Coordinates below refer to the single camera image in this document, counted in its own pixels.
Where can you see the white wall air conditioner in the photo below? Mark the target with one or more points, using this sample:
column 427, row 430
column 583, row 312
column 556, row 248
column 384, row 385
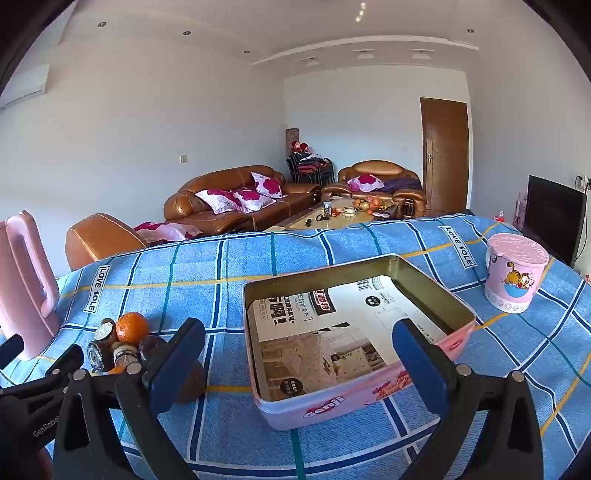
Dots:
column 27, row 85

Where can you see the wooden coffee table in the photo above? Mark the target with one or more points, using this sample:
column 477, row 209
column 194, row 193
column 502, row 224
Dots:
column 337, row 222

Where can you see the pink tin box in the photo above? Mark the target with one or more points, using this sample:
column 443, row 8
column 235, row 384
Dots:
column 323, row 410

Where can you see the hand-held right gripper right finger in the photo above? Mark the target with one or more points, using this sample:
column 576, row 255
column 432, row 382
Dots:
column 418, row 360

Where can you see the white ceiling vent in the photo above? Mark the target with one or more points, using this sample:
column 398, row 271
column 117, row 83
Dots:
column 421, row 54

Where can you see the wall socket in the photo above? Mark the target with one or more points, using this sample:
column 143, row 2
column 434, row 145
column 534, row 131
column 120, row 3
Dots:
column 582, row 182

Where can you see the black television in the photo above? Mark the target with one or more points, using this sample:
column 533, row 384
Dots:
column 551, row 217

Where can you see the blue plaid tablecloth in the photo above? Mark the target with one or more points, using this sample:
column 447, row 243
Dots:
column 323, row 249

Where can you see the brown wooden door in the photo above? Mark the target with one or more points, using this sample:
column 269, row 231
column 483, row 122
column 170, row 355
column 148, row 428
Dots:
column 445, row 152

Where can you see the fruit platter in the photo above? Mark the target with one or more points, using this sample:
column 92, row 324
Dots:
column 369, row 201

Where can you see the printed paper liner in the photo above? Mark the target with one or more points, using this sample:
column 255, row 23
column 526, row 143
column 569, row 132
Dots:
column 341, row 314

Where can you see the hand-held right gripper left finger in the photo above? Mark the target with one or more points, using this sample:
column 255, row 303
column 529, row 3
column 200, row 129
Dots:
column 178, row 364

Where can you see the pink chair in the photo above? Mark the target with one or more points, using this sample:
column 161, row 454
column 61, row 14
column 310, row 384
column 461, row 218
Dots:
column 18, row 277

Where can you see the purple blanket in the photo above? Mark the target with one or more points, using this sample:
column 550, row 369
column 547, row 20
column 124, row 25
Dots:
column 401, row 185

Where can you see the small dark brown fruit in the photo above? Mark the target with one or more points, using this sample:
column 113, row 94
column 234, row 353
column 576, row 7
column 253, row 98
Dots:
column 150, row 348

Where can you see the red plush toy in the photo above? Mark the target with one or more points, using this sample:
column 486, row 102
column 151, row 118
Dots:
column 298, row 146

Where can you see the pink cartoon cat cup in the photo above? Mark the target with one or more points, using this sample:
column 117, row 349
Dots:
column 512, row 277

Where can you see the tall patterned floor vase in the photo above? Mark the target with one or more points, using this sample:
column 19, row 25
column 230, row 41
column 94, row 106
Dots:
column 292, row 134

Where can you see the white magenta floral pillow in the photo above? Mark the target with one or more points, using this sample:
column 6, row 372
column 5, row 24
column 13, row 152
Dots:
column 251, row 199
column 365, row 183
column 217, row 201
column 159, row 230
column 268, row 183

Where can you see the stacked dark chairs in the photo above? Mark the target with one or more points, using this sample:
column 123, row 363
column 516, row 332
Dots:
column 304, row 173

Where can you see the brown leather sofa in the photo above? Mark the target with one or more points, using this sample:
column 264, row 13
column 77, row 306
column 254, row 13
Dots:
column 217, row 180

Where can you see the pink patterned box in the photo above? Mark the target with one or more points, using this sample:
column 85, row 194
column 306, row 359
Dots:
column 522, row 207

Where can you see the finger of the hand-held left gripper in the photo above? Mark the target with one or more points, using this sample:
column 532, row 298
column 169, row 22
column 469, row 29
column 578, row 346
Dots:
column 11, row 349
column 51, row 374

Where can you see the brown kiwi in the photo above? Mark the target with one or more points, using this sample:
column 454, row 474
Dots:
column 194, row 385

